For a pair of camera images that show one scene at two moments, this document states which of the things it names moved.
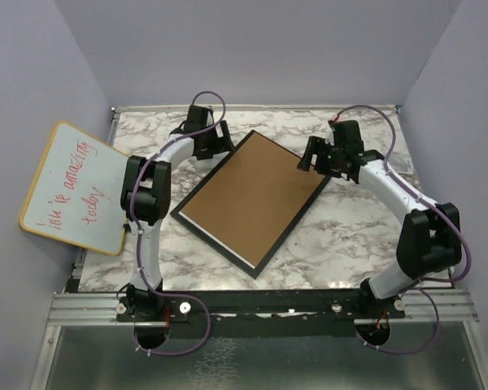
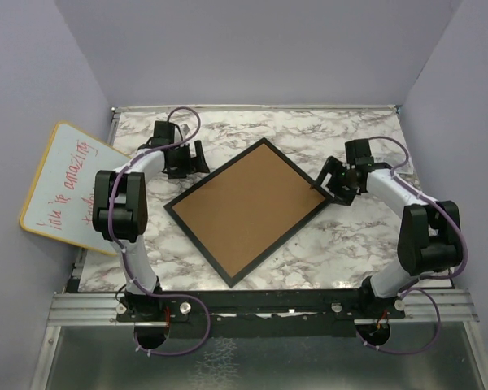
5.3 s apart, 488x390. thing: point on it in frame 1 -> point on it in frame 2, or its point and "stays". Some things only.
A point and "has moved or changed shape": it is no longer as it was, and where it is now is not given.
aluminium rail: x=98 y=308 stays
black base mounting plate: x=255 y=315 stays
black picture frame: x=176 y=213 has moved or changed shape
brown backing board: x=252 y=197 has moved or changed shape
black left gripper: x=220 y=144 -> x=193 y=164
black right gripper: x=316 y=145 -> x=334 y=166
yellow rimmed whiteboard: x=76 y=194 stays
